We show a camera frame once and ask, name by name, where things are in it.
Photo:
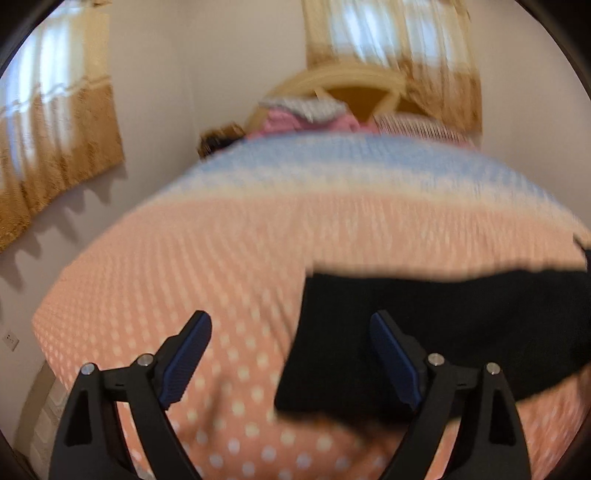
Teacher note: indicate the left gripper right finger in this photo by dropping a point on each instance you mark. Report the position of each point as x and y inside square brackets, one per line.
[490, 443]

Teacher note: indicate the polka dot bed cover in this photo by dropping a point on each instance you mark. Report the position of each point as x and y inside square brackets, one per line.
[236, 237]

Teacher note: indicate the beige side curtain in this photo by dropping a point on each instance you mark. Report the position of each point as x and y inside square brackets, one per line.
[58, 121]

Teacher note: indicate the beige window curtain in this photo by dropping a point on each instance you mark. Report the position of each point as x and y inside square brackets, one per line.
[429, 42]

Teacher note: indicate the black pants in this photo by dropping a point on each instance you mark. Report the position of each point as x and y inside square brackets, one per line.
[535, 325]

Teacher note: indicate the wall power socket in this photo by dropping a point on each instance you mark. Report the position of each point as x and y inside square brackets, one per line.
[11, 340]

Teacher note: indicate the pink folded blanket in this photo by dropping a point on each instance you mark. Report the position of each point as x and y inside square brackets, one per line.
[282, 122]

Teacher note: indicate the striped pillow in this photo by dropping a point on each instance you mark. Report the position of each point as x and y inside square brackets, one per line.
[420, 127]

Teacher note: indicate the grey patterned pillow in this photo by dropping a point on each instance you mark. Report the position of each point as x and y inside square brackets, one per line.
[313, 110]

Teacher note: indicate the brown patterned bag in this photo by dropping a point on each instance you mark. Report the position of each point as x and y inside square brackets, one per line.
[219, 138]

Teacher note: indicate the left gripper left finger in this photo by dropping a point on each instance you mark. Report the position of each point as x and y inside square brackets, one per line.
[90, 442]

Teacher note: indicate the cream wooden headboard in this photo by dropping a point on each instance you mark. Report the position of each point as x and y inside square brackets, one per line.
[368, 90]

